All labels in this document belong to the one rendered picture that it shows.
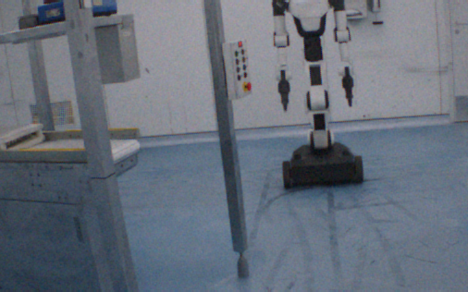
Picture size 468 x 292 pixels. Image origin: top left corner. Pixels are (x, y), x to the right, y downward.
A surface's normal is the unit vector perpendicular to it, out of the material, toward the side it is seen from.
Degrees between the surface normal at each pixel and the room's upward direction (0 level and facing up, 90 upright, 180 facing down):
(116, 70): 90
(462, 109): 90
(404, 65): 90
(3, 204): 90
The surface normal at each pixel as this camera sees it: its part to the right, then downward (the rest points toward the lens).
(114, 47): -0.36, 0.26
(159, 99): -0.12, 0.25
